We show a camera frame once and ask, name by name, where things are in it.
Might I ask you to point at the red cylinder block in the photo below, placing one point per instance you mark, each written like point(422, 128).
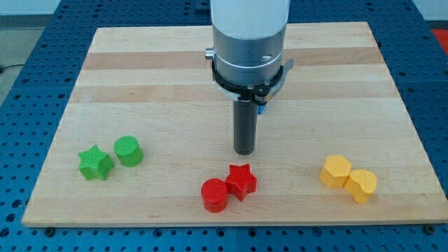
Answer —
point(214, 194)

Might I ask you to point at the wooden board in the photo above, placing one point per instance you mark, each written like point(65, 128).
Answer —
point(154, 83)

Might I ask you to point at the green star block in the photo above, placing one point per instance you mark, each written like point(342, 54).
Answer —
point(94, 163)

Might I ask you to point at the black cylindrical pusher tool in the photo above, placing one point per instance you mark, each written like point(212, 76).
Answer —
point(244, 120)

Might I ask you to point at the red star block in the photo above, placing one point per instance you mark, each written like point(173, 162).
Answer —
point(240, 182)

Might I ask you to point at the yellow heart block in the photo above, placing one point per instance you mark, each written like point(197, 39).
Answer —
point(361, 184)

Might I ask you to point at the blue perforated metal table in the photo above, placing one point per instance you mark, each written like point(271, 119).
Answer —
point(34, 106)

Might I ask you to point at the green cylinder block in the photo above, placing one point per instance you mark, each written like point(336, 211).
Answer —
point(128, 151)

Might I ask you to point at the yellow hexagon block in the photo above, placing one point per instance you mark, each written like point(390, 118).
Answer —
point(335, 171)

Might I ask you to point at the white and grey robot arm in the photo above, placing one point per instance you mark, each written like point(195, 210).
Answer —
point(248, 39)

